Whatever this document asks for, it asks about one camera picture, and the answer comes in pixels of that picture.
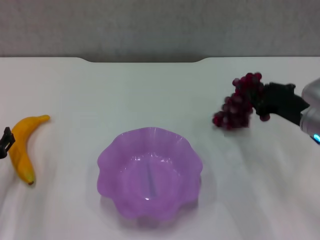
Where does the grey fabric partition panel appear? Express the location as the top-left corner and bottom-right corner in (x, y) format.
(0, 0), (320, 63)

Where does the yellow banana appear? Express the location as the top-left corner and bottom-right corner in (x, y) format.
(8, 114), (51, 186)

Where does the dark red grape bunch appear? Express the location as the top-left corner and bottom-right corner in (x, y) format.
(211, 72), (272, 131)

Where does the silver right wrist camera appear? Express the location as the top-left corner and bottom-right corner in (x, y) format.
(300, 77), (320, 108)

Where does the purple wavy plastic bowl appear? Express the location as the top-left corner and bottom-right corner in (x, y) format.
(96, 126), (204, 223)

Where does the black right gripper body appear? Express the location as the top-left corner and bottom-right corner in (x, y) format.
(273, 92), (311, 126)

